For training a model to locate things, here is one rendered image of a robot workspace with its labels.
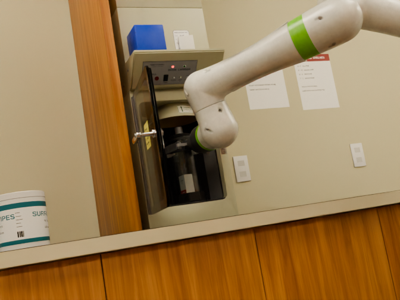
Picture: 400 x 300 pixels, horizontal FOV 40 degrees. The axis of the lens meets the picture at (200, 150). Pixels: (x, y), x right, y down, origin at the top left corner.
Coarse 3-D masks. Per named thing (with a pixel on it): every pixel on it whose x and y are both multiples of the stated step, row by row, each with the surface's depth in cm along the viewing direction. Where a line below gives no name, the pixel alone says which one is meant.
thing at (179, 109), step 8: (168, 104) 191; (176, 104) 191; (184, 104) 193; (160, 112) 191; (168, 112) 190; (176, 112) 189; (184, 112) 190; (192, 112) 193; (160, 120) 202; (168, 120) 204; (176, 120) 205; (184, 120) 204; (192, 120) 202
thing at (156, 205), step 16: (144, 80) 157; (144, 96) 160; (144, 112) 163; (144, 144) 170; (160, 144) 148; (144, 160) 174; (160, 160) 148; (160, 176) 151; (160, 192) 153; (160, 208) 156
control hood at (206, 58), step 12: (216, 48) 185; (132, 60) 176; (144, 60) 176; (156, 60) 178; (168, 60) 180; (180, 60) 181; (204, 60) 185; (216, 60) 187; (132, 72) 177; (132, 84) 180; (180, 84) 187
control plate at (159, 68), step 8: (144, 64) 177; (152, 64) 178; (160, 64) 179; (168, 64) 181; (176, 64) 182; (184, 64) 183; (192, 64) 184; (152, 72) 180; (160, 72) 181; (168, 72) 182; (176, 72) 183; (184, 72) 184; (192, 72) 186; (160, 80) 183; (168, 80) 184; (176, 80) 185; (184, 80) 186
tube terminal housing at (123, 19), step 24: (120, 24) 186; (168, 24) 193; (192, 24) 197; (120, 48) 188; (168, 48) 191; (120, 72) 190; (168, 96) 187; (144, 192) 177; (144, 216) 180; (168, 216) 179; (192, 216) 182; (216, 216) 185
